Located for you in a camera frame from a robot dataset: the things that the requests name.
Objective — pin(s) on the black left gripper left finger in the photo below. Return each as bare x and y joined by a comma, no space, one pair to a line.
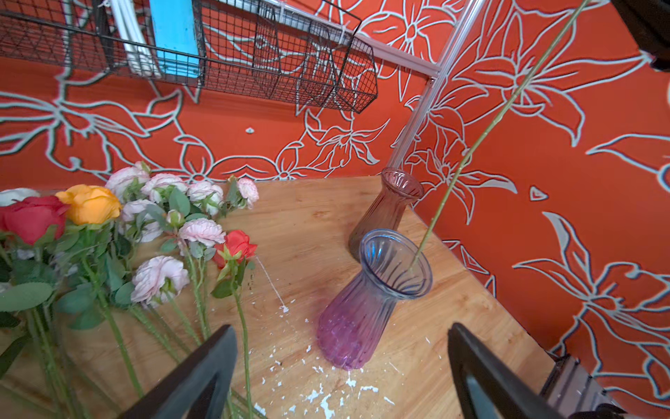
198,387

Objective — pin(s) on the black wire basket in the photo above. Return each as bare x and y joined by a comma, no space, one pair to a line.
261,49

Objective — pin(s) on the pink carnation spray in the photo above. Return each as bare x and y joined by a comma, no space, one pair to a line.
185,216

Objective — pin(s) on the light blue box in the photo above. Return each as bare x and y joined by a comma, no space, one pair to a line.
175,38

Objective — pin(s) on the orange yellow rose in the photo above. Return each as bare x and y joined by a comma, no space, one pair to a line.
101,255

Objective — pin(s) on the brown glass vase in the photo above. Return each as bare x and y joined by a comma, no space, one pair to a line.
398,190

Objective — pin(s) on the small red rose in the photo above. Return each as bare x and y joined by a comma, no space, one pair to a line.
232,257

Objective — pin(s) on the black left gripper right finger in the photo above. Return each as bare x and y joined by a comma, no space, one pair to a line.
485,386

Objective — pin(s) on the purple glass vase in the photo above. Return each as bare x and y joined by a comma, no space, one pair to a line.
391,270

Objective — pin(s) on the pink rose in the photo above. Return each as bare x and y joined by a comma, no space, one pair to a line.
468,157

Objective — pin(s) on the large red rose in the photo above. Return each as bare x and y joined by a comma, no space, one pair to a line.
30,283

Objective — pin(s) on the blue and white flowers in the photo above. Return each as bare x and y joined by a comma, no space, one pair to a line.
13,196

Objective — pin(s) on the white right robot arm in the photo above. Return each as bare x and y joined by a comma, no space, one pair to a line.
648,23

